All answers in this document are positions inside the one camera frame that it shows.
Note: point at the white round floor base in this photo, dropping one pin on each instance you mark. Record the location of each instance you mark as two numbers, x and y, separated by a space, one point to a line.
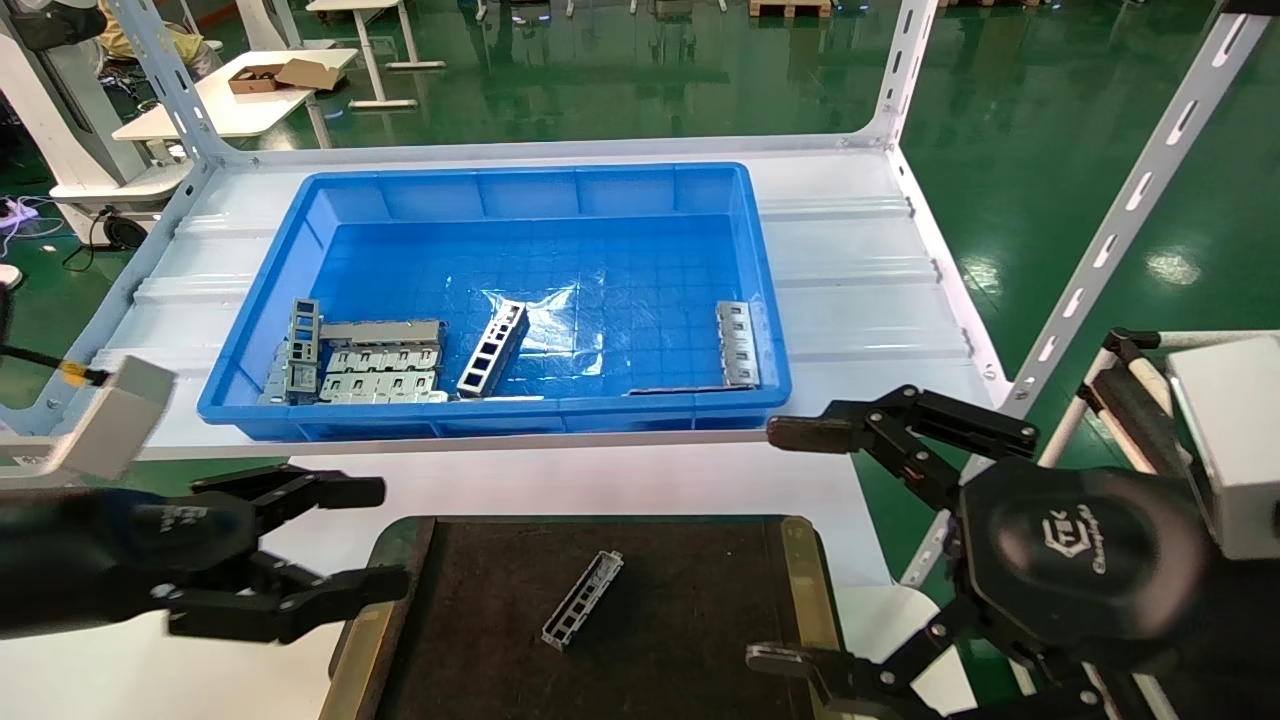
8 277

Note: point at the wooden pallet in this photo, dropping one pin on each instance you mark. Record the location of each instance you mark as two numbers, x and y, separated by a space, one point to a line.
790 7

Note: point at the white-legged background table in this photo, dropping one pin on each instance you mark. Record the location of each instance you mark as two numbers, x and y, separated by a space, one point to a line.
375 60

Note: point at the blue plastic bin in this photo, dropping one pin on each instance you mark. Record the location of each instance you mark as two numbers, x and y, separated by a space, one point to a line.
520 250

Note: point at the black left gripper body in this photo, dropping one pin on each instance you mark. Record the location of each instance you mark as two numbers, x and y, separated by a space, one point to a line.
140 550

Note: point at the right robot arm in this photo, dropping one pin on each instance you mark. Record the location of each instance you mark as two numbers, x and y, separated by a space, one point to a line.
1240 640

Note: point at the upright grey metal cage part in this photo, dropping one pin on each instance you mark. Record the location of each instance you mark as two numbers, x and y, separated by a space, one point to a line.
303 340

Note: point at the clear plastic bag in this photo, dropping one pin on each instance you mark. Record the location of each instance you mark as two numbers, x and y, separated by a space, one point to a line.
560 330

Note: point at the long grey metal cage part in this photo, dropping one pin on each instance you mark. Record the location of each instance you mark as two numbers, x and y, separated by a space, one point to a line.
380 328

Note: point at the metal part with square holes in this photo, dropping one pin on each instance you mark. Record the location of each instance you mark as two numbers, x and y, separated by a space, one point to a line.
492 348

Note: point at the open cardboard box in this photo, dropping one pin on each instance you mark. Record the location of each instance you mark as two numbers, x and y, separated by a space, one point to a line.
300 72

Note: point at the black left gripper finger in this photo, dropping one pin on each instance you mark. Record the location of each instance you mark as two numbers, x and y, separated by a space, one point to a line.
300 605
320 490

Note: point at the white metal shelf rack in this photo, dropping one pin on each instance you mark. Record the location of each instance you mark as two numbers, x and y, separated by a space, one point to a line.
860 250

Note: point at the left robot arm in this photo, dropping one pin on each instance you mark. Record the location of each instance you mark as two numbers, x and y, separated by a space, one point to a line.
12 565

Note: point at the grey metal channel part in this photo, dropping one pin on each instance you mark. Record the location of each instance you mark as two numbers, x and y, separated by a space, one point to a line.
583 600

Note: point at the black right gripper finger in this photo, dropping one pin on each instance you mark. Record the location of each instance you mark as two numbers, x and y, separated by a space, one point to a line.
860 685
880 425

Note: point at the white table with cardboard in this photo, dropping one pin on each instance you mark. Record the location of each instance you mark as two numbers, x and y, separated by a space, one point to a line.
240 105

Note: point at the person in yellow clothes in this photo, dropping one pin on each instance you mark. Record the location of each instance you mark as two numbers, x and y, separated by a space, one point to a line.
140 40

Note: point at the white tube frame black grips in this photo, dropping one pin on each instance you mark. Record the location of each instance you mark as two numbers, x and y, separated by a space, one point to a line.
1130 400

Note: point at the black tray with brass edges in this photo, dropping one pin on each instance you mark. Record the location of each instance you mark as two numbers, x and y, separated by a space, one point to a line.
680 600

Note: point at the small leaning grey metal bracket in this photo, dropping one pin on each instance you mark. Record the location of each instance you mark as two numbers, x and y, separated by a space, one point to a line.
275 375

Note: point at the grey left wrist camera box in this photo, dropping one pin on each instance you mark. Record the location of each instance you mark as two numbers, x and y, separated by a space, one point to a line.
120 420

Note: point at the white machine with black wheel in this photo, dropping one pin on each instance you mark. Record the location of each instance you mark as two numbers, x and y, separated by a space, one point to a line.
60 110

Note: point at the flat perforated metal part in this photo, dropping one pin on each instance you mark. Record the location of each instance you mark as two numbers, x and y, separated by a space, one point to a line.
737 340

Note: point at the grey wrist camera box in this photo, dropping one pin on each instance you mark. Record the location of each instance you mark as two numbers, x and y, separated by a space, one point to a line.
120 420
1235 440

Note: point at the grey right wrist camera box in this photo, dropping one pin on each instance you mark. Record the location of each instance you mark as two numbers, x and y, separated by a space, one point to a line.
1235 440

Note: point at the thin metal strip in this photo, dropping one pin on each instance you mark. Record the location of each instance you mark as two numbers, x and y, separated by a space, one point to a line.
690 386

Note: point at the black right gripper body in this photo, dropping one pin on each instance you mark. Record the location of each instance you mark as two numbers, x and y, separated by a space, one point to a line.
1080 560

